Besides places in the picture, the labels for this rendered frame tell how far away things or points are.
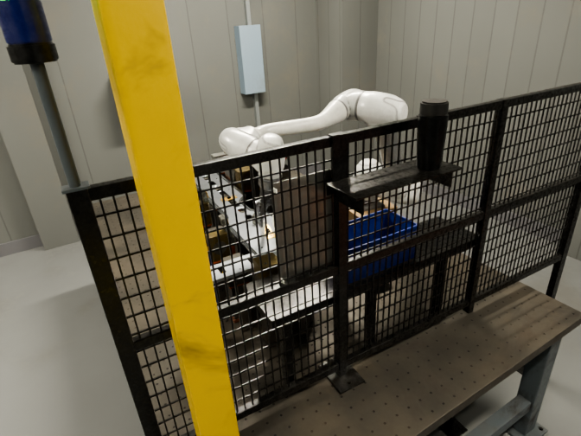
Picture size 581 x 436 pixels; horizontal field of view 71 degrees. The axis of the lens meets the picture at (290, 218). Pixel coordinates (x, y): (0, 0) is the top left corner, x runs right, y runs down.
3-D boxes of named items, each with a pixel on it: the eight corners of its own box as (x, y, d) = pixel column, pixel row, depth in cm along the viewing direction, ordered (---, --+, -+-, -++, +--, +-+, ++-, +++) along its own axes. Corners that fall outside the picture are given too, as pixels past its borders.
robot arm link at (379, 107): (391, 181, 239) (427, 190, 227) (379, 203, 234) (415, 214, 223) (366, 80, 177) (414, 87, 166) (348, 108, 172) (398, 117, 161)
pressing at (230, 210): (172, 169, 263) (172, 166, 263) (206, 162, 273) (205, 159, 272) (263, 266, 153) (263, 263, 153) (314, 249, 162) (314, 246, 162)
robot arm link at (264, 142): (290, 171, 155) (263, 159, 161) (292, 135, 145) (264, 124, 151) (272, 184, 148) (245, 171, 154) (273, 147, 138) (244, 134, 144)
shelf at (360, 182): (322, 200, 110) (321, 135, 102) (421, 171, 125) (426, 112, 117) (356, 220, 98) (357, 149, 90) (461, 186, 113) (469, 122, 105)
